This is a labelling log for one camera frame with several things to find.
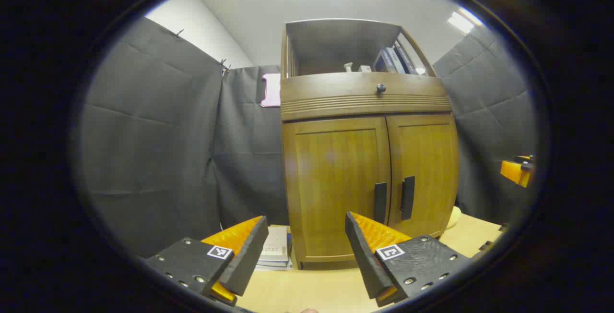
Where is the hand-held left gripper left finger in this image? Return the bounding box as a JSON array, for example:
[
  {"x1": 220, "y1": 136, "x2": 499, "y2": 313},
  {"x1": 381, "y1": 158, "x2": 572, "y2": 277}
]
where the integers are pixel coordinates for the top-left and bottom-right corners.
[{"x1": 144, "y1": 216, "x2": 269, "y2": 307}]

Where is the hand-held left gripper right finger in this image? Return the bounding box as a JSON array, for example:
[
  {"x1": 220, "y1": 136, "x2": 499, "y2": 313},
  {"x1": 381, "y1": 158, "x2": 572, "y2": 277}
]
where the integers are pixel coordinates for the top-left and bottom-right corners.
[{"x1": 345, "y1": 211, "x2": 473, "y2": 307}]

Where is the wooden shoe cabinet door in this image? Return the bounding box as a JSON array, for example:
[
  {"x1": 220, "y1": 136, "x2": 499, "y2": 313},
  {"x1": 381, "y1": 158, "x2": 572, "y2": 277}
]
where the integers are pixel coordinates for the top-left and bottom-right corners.
[
  {"x1": 386, "y1": 114, "x2": 460, "y2": 238},
  {"x1": 283, "y1": 116, "x2": 391, "y2": 263}
]

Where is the wooden double-door shoe cabinet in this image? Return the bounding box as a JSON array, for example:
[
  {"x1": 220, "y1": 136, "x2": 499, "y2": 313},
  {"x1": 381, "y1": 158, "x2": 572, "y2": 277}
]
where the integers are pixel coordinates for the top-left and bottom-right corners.
[{"x1": 280, "y1": 18, "x2": 460, "y2": 270}]

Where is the stack of flat books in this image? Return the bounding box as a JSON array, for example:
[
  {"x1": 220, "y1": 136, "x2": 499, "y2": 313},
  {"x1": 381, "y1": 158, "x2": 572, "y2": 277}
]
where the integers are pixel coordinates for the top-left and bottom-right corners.
[{"x1": 256, "y1": 227, "x2": 293, "y2": 271}]

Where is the black backdrop cloth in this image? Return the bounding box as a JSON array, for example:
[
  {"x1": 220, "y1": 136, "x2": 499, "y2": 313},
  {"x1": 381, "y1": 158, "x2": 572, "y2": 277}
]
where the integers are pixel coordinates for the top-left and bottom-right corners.
[{"x1": 79, "y1": 15, "x2": 538, "y2": 258}]

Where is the small ceiling light panel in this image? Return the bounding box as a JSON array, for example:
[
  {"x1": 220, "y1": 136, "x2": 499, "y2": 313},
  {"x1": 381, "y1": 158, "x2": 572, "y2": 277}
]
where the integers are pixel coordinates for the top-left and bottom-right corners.
[{"x1": 447, "y1": 8, "x2": 483, "y2": 34}]

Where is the light grey book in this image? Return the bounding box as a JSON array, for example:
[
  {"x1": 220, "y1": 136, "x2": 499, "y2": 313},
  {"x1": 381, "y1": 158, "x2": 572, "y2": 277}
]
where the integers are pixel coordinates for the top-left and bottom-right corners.
[{"x1": 385, "y1": 47, "x2": 407, "y2": 74}]

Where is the wooden drawer with black knob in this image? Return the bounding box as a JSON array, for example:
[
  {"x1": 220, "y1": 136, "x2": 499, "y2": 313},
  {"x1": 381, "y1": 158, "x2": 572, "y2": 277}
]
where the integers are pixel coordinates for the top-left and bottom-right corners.
[{"x1": 281, "y1": 72, "x2": 451, "y2": 112}]

